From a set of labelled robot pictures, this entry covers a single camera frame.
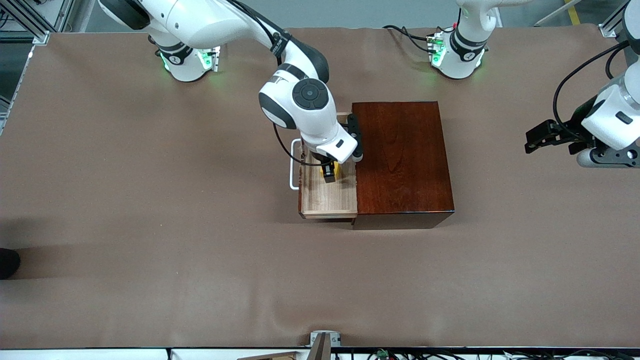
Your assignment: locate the aluminium frame profile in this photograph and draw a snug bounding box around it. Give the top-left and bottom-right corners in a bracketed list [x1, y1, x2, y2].
[597, 0, 640, 39]
[0, 0, 76, 136]

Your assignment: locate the brown table mat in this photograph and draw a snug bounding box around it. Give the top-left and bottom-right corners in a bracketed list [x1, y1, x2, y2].
[0, 25, 640, 349]

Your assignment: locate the wooden drawer with white handle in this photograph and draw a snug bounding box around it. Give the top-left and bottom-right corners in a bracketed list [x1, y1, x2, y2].
[289, 112, 359, 221]

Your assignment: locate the dark wooden cabinet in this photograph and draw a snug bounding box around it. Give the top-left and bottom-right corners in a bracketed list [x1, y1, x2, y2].
[350, 101, 456, 231]

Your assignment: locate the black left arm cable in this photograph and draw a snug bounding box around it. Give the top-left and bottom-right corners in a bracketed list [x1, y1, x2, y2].
[552, 40, 632, 142]

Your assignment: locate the black base power cable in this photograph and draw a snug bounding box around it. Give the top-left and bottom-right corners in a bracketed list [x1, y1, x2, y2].
[382, 24, 438, 53]

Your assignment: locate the metal camera pole bracket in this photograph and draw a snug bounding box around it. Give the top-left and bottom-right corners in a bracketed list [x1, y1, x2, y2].
[309, 330, 342, 360]

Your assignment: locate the black round object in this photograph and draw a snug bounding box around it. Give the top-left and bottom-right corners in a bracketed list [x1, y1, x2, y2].
[0, 248, 21, 280]

